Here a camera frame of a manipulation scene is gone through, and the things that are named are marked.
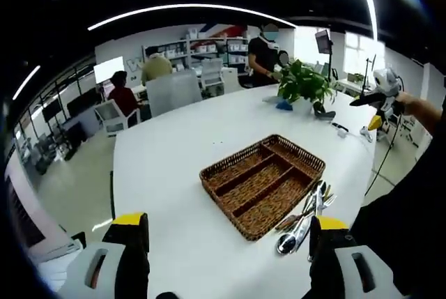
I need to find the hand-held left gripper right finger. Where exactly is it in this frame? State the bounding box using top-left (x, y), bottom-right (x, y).
top-left (308, 215), bottom-right (403, 299)

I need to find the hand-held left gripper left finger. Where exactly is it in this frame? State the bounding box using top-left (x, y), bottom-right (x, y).
top-left (55, 212), bottom-right (151, 299)

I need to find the brown wooden chopstick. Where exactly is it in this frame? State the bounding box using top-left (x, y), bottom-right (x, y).
top-left (277, 215), bottom-right (308, 232)
top-left (275, 213), bottom-right (307, 231)

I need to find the brown wicker utensil storage tray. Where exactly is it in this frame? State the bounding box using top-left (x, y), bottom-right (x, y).
top-left (199, 134), bottom-right (327, 243)

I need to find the white storage shelving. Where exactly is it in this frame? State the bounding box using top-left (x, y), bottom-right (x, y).
top-left (141, 36), bottom-right (250, 70)

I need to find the person's right hand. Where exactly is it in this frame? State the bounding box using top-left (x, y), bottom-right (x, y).
top-left (396, 91), bottom-right (422, 116)

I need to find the white handheld controller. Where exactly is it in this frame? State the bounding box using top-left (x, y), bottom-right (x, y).
top-left (359, 125), bottom-right (374, 144)

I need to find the white swivel chair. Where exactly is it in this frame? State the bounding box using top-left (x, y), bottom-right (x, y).
top-left (397, 114), bottom-right (419, 148)

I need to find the black grey desk gadget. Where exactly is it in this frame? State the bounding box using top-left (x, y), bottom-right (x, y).
top-left (312, 100), bottom-right (337, 123)

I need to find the green potted plant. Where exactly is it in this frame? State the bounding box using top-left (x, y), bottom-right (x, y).
top-left (277, 59), bottom-right (338, 115)

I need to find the dark monitor on pole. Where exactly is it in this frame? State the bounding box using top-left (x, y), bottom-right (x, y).
top-left (314, 29), bottom-right (332, 82)

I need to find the person's black clothing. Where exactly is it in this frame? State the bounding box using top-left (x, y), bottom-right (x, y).
top-left (348, 103), bottom-right (446, 299)

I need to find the white solid-back chair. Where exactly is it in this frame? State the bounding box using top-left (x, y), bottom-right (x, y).
top-left (221, 67), bottom-right (242, 93)

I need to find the white office chair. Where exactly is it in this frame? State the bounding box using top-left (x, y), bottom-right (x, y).
top-left (94, 98), bottom-right (141, 138)

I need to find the white mesh chair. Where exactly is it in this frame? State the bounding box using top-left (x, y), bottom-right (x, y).
top-left (200, 57), bottom-right (224, 98)

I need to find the black desk monitor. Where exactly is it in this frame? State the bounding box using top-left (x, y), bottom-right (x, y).
top-left (66, 88), bottom-right (102, 118)

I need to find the black television on stand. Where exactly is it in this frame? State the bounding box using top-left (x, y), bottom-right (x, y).
top-left (41, 98), bottom-right (64, 139)

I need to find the white display screen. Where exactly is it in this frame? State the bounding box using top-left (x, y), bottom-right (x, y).
top-left (93, 56), bottom-right (125, 84)

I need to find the short ceiling light strip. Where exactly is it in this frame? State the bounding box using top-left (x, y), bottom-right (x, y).
top-left (13, 65), bottom-right (41, 100)

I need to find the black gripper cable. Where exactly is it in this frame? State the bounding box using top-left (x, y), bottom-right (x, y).
top-left (364, 75), bottom-right (407, 197)

